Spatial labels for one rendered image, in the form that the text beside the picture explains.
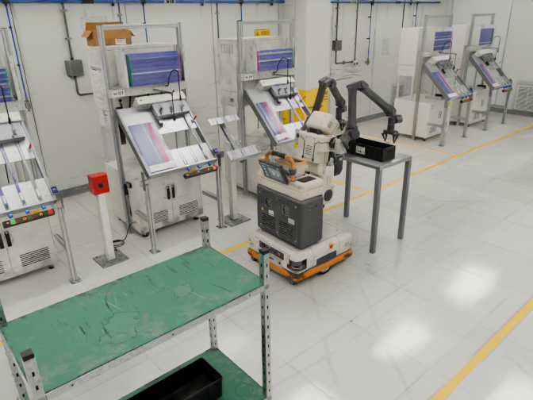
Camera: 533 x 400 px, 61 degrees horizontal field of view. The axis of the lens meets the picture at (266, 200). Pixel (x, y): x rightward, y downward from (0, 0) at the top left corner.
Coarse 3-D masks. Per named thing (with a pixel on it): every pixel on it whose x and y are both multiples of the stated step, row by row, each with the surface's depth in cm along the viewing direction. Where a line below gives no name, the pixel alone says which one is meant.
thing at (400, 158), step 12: (348, 156) 391; (360, 156) 390; (396, 156) 388; (408, 156) 388; (348, 168) 445; (384, 168) 367; (408, 168) 391; (348, 180) 449; (408, 180) 397; (348, 192) 455; (348, 204) 461; (348, 216) 466; (372, 216) 383; (372, 228) 386; (372, 240) 390; (372, 252) 393
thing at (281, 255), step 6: (258, 240) 368; (264, 240) 363; (258, 246) 370; (264, 246) 363; (270, 246) 356; (270, 252) 358; (276, 252) 352; (282, 252) 345; (282, 258) 348; (288, 258) 342
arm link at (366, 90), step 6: (366, 84) 344; (360, 90) 350; (366, 90) 348; (372, 90) 351; (372, 96) 351; (378, 96) 354; (378, 102) 355; (384, 102) 357; (384, 108) 359; (390, 108) 360; (390, 114) 364
